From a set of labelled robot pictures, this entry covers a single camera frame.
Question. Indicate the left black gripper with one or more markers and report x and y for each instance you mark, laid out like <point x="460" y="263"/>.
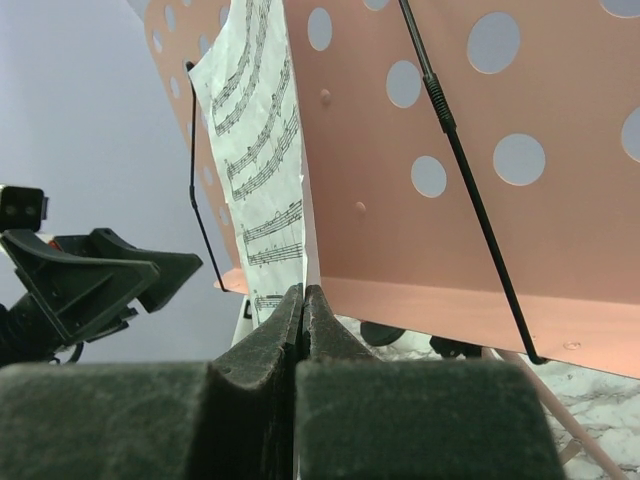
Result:
<point x="80" y="287"/>

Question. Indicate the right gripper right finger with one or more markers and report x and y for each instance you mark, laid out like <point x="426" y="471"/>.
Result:
<point x="358" y="417"/>

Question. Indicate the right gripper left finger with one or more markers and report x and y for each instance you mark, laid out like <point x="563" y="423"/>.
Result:
<point x="230" y="418"/>

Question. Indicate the sheet music page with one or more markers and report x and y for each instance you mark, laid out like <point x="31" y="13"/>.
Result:
<point x="246" y="88"/>

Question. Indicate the pink music stand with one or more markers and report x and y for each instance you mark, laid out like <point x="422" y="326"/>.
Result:
<point x="544" y="94"/>

